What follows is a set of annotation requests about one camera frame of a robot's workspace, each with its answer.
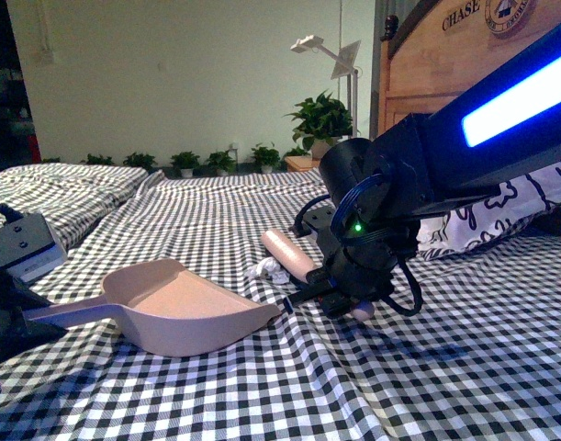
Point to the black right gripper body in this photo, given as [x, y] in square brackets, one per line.
[361, 261]

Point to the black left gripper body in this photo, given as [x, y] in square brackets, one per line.
[17, 333]

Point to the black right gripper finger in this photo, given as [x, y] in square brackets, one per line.
[328, 299]
[319, 277]

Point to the beige hand brush black bristles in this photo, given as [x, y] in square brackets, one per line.
[297, 263]

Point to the beige plastic dustpan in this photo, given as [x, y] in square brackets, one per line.
[165, 309]

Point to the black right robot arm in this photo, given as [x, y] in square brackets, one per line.
[506, 125]

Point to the crumpled white paper trash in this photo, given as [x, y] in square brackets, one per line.
[268, 268]

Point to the white cartoon print pillow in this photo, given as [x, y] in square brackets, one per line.
[521, 200]

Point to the folded checkered blanket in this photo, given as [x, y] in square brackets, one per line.
[73, 198]

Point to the small potted plant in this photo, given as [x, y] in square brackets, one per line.
[97, 160]
[140, 160]
[221, 163]
[184, 163]
[266, 156]

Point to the large green potted plant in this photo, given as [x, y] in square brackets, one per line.
[323, 121]

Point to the black white checkered bedsheet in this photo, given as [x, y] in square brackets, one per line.
[481, 361]

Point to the white floor lamp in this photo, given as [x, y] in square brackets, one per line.
[344, 66]

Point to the wooden bed headboard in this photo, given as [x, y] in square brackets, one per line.
[439, 49]

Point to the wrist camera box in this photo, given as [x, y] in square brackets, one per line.
[30, 248]

